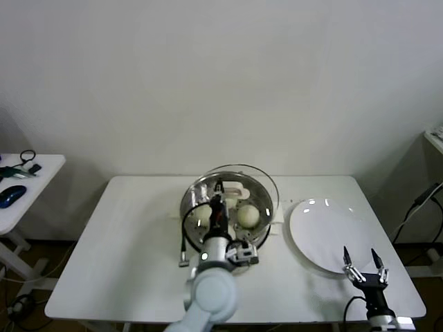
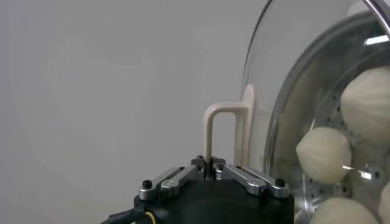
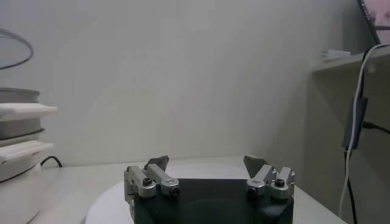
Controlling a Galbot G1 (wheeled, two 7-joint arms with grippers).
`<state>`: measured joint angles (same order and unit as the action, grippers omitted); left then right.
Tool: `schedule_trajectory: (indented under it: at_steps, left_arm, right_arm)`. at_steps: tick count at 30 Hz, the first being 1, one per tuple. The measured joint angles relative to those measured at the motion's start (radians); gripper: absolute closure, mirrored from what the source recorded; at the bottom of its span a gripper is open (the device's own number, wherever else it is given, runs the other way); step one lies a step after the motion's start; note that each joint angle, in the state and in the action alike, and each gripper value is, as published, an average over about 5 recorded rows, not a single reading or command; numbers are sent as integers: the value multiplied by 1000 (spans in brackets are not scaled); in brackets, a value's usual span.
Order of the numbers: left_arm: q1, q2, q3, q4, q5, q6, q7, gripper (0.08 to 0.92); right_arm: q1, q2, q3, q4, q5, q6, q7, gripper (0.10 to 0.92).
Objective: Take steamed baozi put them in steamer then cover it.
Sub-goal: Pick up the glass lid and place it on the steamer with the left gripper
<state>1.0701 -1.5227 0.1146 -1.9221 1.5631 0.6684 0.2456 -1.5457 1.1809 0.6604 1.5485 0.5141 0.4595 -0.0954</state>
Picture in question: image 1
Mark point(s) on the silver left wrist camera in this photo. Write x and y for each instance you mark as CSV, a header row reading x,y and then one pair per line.
x,y
242,255

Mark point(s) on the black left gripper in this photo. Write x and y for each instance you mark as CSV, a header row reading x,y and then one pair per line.
x,y
218,224

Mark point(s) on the white round plate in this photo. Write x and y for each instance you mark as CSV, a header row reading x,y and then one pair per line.
x,y
322,235

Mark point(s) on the glass pot lid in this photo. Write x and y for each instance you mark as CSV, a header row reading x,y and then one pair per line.
x,y
237,192

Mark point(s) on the blue computer mouse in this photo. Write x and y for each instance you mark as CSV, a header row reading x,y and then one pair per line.
x,y
12,195

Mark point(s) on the white steamed baozi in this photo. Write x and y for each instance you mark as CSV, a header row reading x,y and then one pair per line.
x,y
200,216
248,216

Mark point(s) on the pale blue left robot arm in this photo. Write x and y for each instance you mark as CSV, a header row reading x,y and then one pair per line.
x,y
214,294

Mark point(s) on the white electric cooking pot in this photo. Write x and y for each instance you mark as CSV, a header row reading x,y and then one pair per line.
x,y
278,216

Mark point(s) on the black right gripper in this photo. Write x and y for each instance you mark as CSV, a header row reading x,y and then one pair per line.
x,y
372,292

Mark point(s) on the white shelf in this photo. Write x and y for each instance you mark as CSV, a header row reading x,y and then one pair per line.
x,y
434,141

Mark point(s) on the stainless steel steamer basket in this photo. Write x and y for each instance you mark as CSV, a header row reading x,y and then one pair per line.
x,y
267,224

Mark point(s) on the white side table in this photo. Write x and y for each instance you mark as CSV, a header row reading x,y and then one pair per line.
x,y
38,193

